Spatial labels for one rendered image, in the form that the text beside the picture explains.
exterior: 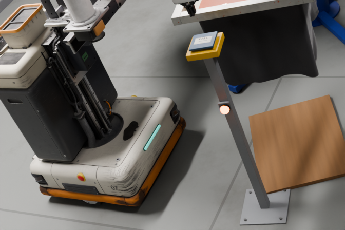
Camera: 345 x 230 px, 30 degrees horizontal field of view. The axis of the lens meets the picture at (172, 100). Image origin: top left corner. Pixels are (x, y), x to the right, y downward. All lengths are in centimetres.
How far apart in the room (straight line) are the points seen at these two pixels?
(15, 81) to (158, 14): 205
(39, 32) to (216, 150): 112
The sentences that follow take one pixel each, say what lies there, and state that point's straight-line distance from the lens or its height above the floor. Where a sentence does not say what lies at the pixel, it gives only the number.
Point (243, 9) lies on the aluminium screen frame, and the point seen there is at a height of 97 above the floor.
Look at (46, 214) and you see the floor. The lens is 364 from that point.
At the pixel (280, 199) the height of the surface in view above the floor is 1.
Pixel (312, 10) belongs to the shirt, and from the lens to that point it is 298.
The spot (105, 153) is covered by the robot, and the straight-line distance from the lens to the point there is 333.
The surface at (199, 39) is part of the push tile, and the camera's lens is 251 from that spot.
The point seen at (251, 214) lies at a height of 1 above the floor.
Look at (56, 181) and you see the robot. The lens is 349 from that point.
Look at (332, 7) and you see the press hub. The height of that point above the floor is 1.
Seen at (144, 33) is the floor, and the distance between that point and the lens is 476.
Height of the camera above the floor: 224
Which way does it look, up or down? 35 degrees down
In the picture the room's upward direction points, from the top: 24 degrees counter-clockwise
